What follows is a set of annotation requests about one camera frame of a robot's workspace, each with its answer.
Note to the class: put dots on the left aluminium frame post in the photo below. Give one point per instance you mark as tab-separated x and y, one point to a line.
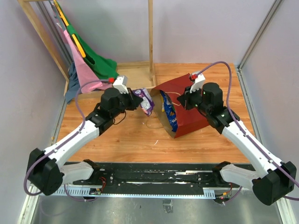
50	19

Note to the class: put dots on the yellow hanger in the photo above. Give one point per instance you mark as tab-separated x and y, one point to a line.
62	16

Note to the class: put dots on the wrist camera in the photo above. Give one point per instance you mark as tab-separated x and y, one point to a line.
120	84
197	79

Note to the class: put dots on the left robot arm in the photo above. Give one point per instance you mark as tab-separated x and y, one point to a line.
47	169

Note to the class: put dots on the purple candy bag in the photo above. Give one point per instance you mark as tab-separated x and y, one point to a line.
147	103

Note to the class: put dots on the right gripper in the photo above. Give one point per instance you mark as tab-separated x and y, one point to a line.
184	99

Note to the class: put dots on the red brown paper bag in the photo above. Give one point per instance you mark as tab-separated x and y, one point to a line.
188	121

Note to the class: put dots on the wooden clothes rack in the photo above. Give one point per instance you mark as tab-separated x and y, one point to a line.
139	74

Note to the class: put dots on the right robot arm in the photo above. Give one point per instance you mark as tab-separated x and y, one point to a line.
272	178

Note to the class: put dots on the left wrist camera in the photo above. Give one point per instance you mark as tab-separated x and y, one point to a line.
120	84

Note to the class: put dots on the blue grey cloth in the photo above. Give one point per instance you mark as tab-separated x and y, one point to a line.
73	84

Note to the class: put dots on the grey slotted cable duct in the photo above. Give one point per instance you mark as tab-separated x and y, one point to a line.
139	190

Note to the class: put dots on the right aluminium frame post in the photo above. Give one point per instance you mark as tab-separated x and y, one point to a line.
260	32

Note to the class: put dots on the front aluminium rail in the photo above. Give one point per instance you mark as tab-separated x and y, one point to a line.
286	211

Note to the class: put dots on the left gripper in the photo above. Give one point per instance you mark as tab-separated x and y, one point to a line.
134	100

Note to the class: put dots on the aluminium frame post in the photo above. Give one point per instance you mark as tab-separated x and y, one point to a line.
260	32
50	19

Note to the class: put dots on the blue chips bag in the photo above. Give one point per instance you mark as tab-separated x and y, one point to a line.
169	110

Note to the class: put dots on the green cloth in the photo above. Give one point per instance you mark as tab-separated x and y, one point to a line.
102	67

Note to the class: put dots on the pink cloth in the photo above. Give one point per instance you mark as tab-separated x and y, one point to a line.
87	79

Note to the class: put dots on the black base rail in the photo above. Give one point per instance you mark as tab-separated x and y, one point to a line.
199	174

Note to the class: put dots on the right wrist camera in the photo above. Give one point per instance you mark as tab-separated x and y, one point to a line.
197	79

